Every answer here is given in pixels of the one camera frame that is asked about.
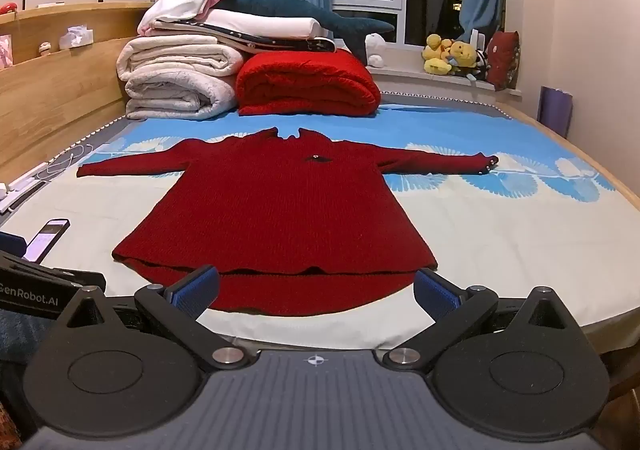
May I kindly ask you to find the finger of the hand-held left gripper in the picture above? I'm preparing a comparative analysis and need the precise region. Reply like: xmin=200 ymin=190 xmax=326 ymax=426
xmin=0 ymin=230 xmax=29 ymax=261

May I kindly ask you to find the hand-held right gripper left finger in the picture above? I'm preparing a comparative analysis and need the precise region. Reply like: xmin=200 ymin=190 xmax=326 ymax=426
xmin=60 ymin=265 xmax=257 ymax=372

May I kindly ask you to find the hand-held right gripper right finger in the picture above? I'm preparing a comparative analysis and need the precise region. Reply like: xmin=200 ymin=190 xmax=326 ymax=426
xmin=382 ymin=269 xmax=568 ymax=372

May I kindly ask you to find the dark red knit sweater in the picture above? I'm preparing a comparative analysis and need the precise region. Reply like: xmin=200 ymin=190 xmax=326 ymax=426
xmin=76 ymin=127 xmax=500 ymax=317

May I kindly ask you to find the smartphone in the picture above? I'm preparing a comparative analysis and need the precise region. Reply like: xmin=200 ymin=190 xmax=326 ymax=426
xmin=22 ymin=217 xmax=71 ymax=263

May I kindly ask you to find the dark blue cloth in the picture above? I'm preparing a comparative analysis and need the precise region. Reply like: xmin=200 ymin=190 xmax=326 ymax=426
xmin=0 ymin=309 xmax=58 ymax=367

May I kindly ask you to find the white power strip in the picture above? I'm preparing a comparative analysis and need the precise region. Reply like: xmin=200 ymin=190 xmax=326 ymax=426
xmin=0 ymin=164 xmax=52 ymax=205

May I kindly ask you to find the blue and white printed bedsheet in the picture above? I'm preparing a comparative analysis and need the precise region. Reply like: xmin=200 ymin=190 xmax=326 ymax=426
xmin=0 ymin=103 xmax=640 ymax=352

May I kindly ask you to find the wooden headboard shelf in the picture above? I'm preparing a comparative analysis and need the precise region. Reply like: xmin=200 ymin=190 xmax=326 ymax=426
xmin=0 ymin=1 xmax=157 ymax=184

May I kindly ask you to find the white fleece folded blanket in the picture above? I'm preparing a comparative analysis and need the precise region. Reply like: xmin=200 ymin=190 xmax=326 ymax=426
xmin=117 ymin=34 xmax=246 ymax=81
xmin=124 ymin=70 xmax=239 ymax=121

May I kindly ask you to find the tissue box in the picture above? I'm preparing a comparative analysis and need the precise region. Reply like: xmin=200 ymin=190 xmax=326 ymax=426
xmin=58 ymin=25 xmax=95 ymax=50

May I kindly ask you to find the purple rolled mat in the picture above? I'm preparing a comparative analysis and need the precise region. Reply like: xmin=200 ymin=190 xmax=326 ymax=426
xmin=537 ymin=86 xmax=574 ymax=139

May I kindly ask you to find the bright red folded blanket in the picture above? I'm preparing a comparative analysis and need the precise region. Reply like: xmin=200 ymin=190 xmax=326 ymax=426
xmin=235 ymin=49 xmax=382 ymax=117

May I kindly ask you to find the striped plush toy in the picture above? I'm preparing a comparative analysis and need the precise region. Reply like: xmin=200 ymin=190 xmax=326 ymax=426
xmin=469 ymin=49 xmax=490 ymax=82

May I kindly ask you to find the yellow plush toy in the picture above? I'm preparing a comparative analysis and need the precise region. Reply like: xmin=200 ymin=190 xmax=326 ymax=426
xmin=449 ymin=41 xmax=477 ymax=77
xmin=422 ymin=34 xmax=456 ymax=76

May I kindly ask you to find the dark red cushion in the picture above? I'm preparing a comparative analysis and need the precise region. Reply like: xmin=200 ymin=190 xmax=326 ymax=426
xmin=485 ymin=30 xmax=521 ymax=92

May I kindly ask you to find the small white plush toy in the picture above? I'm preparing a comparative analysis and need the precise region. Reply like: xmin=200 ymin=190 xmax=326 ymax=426
xmin=364 ymin=32 xmax=387 ymax=68

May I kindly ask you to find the dark patterned folded mat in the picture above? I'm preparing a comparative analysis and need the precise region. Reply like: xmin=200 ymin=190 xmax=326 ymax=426
xmin=155 ymin=20 xmax=337 ymax=54

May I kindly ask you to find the white folded sheet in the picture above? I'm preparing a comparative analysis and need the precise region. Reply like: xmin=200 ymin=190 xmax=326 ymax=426
xmin=154 ymin=9 xmax=322 ymax=39

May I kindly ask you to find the pink and white cloth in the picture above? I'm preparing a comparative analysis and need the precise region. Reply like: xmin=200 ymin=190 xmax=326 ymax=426
xmin=137 ymin=0 xmax=224 ymax=37

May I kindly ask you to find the dark teal cloth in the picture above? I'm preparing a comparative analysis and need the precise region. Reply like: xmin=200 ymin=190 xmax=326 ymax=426
xmin=210 ymin=0 xmax=396 ymax=59

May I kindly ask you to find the white cable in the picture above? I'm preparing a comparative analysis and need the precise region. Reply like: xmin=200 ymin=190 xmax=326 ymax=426
xmin=39 ymin=143 xmax=88 ymax=182

